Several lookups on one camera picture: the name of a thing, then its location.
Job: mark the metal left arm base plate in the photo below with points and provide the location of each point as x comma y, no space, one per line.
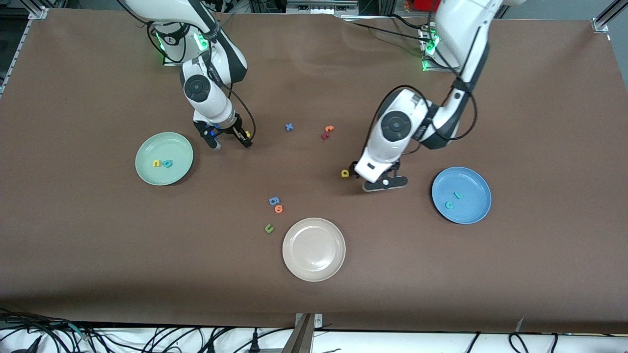
431,68

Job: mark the metal table bracket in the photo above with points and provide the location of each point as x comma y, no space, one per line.
304,333

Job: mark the green plate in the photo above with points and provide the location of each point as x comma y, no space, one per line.
171,147

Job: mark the grey device box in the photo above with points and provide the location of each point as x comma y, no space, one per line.
321,6

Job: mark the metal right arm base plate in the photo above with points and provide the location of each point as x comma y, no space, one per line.
168,62

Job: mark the black power plug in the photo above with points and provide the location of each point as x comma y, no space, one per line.
254,340

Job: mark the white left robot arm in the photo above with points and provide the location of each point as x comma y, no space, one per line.
395,125

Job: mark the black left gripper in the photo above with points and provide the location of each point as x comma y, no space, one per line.
352,170

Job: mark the brown table mat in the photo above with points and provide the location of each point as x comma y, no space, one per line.
314,294

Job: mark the blue plate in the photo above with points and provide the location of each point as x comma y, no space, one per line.
471,206

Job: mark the red box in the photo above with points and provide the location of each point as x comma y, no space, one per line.
424,4

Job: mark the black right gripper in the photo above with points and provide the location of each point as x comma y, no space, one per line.
237,132

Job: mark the beige plate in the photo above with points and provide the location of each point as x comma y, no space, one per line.
314,250

